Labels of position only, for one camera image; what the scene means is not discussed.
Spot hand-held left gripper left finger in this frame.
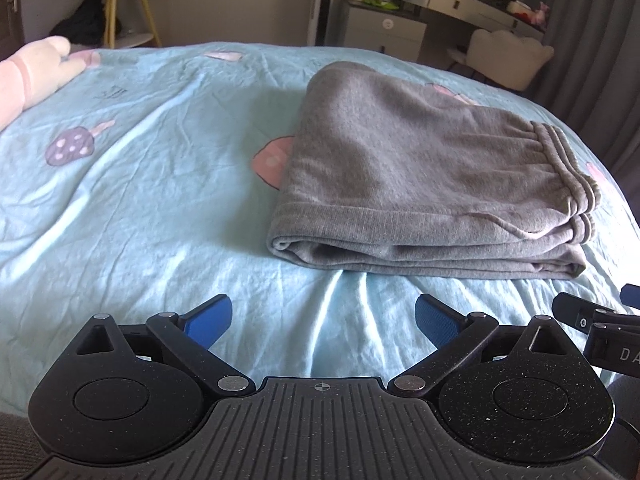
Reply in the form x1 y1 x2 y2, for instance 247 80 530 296
75 294 256 397

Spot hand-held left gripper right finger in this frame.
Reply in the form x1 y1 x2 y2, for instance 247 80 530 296
387 294 573 397

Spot grey pants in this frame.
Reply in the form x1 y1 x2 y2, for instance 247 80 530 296
266 61 601 281

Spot light blue printed bed sheet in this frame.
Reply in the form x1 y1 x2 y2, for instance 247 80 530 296
0 40 640 421

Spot grey curtain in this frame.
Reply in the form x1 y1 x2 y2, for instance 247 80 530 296
520 0 640 196

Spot white upholstered chair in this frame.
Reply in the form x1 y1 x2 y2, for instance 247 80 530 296
447 28 556 92

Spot round side table yellow legs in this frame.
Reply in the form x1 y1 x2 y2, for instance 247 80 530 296
82 0 163 51

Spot white nightstand cabinet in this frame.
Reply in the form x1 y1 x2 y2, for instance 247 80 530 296
325 0 428 63

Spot pink plush toy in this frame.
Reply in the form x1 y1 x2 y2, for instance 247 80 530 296
0 36 103 133

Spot dark cloth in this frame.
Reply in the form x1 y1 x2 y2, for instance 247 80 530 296
52 0 123 45

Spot slim white tower fan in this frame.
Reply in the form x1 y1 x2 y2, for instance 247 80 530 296
306 0 342 48

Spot brown wooden door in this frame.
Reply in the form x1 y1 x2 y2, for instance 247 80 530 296
0 0 23 58

